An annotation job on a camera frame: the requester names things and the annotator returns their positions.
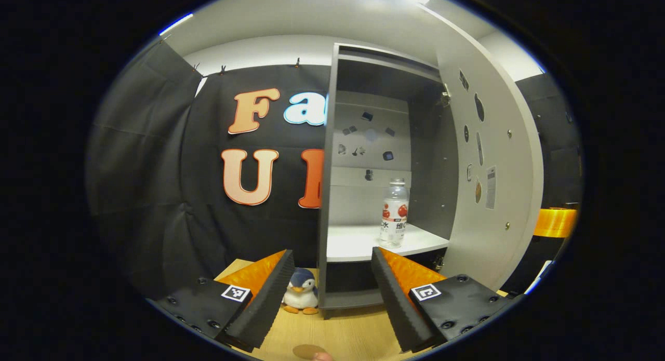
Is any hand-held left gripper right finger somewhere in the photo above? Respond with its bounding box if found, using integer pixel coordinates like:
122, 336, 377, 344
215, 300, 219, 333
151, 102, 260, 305
371, 247, 512, 353

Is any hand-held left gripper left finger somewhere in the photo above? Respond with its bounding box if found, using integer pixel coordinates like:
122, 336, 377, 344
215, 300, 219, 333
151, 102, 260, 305
147, 249, 296, 354

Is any brown round coaster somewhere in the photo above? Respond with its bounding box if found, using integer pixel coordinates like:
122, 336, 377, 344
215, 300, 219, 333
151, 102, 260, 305
292, 344, 328, 360

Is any clear bottle with red label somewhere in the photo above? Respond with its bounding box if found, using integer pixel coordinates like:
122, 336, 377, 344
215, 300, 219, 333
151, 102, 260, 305
379, 178, 410, 249

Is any grey cabinet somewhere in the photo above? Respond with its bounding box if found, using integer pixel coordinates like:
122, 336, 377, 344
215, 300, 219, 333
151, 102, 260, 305
317, 43, 460, 320

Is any penguin plush toy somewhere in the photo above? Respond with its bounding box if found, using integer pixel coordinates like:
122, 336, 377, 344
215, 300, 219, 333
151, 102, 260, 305
281, 268, 320, 315

